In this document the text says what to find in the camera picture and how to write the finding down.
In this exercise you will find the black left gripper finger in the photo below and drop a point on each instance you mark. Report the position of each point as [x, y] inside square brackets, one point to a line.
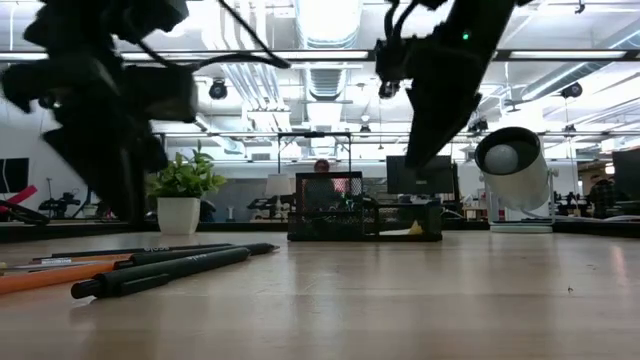
[155, 152]
[115, 170]

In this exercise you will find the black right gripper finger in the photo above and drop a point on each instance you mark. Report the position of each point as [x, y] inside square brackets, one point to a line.
[440, 125]

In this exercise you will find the black pen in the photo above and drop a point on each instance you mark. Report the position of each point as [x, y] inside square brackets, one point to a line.
[225, 251]
[125, 250]
[175, 270]

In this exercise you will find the yellow sticky note pad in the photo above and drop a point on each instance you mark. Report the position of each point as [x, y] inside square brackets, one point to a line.
[416, 229]

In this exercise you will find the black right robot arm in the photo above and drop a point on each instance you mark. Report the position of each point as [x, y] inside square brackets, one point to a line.
[480, 15]

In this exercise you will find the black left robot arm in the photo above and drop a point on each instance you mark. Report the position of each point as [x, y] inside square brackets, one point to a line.
[100, 20]

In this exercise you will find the black mesh desk organizer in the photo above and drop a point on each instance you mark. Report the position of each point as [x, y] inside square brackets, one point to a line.
[330, 227]

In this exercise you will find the green plant in white pot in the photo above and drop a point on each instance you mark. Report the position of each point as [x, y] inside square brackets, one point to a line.
[178, 215]

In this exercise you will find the black computer monitor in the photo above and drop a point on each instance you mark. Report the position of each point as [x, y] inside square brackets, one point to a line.
[627, 175]
[395, 175]

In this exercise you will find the black ceiling spotlight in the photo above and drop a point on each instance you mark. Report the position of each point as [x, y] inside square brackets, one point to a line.
[571, 90]
[218, 90]

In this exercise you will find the white cylindrical spotlight lamp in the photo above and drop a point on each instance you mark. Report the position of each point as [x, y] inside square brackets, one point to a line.
[525, 185]

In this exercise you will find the person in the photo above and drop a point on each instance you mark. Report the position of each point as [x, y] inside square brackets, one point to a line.
[321, 166]
[602, 197]

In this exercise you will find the white table lamp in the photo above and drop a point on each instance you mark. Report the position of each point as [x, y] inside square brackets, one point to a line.
[278, 185]

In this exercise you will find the black hanging camera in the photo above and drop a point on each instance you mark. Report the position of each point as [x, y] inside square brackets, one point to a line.
[388, 90]

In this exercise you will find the black aluminium rig frame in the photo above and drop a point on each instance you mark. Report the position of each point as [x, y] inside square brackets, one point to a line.
[75, 230]

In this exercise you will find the black wall screen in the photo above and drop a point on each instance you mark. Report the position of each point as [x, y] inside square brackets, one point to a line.
[14, 175]

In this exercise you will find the silver ventilation duct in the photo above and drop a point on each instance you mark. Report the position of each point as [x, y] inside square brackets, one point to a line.
[327, 22]

